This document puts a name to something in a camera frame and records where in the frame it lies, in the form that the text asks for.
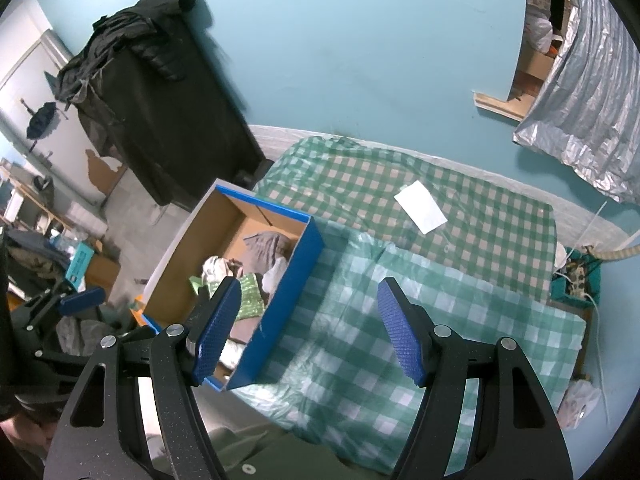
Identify white paper sheet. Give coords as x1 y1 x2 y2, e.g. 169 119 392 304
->
394 181 448 235

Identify teal basket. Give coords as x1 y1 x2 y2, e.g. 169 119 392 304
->
550 245 603 306

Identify wooden shelf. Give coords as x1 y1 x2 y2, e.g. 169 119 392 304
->
0 160 71 241

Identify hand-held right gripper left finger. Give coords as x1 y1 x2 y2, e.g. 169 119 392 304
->
44 276 242 480

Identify black jacket pile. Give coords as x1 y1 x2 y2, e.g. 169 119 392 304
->
54 0 198 106

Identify black wardrobe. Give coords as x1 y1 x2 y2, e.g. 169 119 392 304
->
75 0 276 211

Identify dark clothes pile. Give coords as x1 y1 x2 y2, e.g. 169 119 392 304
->
0 230 76 301

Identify black umbrella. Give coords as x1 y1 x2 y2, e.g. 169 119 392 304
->
25 101 58 141

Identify teal box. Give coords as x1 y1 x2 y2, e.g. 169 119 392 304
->
65 242 98 286

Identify blue cardboard box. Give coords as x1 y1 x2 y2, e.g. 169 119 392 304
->
132 178 326 392

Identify silver tarp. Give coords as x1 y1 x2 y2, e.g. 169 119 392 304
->
513 0 640 205

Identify grey cloth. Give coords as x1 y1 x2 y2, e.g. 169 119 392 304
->
55 317 126 356

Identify white power strip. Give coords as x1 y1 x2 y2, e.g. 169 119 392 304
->
562 265 588 297

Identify green white checked plastic cloth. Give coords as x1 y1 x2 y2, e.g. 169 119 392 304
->
235 220 588 478

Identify white plastic bag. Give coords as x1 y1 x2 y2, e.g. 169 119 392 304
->
557 380 603 431

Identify wooden ledge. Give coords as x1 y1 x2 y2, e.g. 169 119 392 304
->
473 89 532 122

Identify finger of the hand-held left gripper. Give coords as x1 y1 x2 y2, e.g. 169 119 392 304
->
22 287 106 331

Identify green beige checked blanket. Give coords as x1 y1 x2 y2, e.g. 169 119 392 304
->
252 135 558 301

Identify beige hose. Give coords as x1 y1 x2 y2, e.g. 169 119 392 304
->
587 240 640 263

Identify sparkly green sock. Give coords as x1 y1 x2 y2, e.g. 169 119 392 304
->
235 272 268 321

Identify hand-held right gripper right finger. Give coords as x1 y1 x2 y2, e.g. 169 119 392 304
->
376 277 573 480

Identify brown cardboard box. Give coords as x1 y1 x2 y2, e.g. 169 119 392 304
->
86 250 122 292

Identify grey sock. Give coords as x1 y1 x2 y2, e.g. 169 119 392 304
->
244 232 296 266

